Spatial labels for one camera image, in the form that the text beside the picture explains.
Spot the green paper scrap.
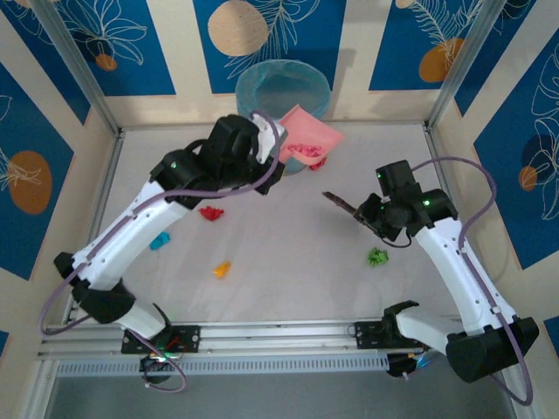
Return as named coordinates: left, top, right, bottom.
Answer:
left=366, top=246, right=390, bottom=266

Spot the dark brown hand brush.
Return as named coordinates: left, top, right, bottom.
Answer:
left=321, top=189, right=364, bottom=220

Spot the pink paper scrap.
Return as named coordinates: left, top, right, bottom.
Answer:
left=286, top=142, right=327, bottom=159

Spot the pink plastic dustpan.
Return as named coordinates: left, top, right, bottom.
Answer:
left=277, top=103, right=347, bottom=169

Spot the bin with blue liner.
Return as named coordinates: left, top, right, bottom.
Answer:
left=234, top=59, right=331, bottom=176

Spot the small black controller board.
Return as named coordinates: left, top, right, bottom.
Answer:
left=138, top=352, right=183, bottom=386
left=386, top=351, right=431, bottom=381

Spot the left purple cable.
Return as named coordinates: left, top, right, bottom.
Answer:
left=39, top=109, right=289, bottom=393

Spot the aluminium side rail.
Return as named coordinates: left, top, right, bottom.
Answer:
left=422, top=124, right=497, bottom=318
left=62, top=130, right=128, bottom=325

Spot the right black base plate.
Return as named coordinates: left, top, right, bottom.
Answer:
left=354, top=321, right=434, bottom=351

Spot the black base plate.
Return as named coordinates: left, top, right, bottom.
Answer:
left=354, top=321, right=434, bottom=351
left=121, top=325, right=202, bottom=355

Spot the aluminium frame post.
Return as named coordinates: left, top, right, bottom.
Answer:
left=424, top=0, right=512, bottom=133
left=31, top=0, right=124, bottom=137

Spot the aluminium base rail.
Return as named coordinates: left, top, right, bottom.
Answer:
left=37, top=319, right=521, bottom=362

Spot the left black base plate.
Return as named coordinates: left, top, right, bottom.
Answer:
left=121, top=325, right=202, bottom=355

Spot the grey slotted cable duct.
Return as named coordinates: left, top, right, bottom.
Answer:
left=54, top=352, right=390, bottom=379

